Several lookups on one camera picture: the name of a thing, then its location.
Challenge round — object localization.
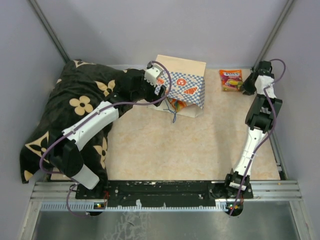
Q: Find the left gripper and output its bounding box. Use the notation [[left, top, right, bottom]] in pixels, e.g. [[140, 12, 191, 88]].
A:
[[131, 69, 166, 107]]

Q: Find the checkered paper bag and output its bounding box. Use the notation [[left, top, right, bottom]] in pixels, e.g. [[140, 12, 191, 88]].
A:
[[148, 54, 206, 118]]

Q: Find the orange candy bag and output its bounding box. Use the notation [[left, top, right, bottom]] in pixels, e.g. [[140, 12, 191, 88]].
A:
[[219, 69, 243, 92], [167, 97, 188, 112]]

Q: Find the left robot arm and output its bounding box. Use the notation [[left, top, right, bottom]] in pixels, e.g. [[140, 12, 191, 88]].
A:
[[43, 63, 166, 199]]

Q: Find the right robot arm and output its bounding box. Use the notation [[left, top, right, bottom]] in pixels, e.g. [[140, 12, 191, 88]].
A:
[[223, 60, 283, 198]]

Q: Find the black floral pillow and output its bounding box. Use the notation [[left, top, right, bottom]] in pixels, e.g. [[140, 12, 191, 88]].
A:
[[19, 59, 145, 184]]

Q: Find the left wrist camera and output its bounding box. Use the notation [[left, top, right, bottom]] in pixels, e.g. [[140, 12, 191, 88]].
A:
[[144, 61, 163, 87]]

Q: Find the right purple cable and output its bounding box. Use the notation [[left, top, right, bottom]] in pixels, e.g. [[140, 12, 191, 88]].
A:
[[228, 58, 287, 218]]

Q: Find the blue bag string handle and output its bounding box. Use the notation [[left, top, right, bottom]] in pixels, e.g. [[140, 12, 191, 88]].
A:
[[163, 99, 177, 124]]

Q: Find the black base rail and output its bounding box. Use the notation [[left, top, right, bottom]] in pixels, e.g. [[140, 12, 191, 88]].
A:
[[74, 179, 254, 208]]

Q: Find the aluminium frame rail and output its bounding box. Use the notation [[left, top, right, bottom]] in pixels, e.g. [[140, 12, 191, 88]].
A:
[[30, 180, 302, 216]]

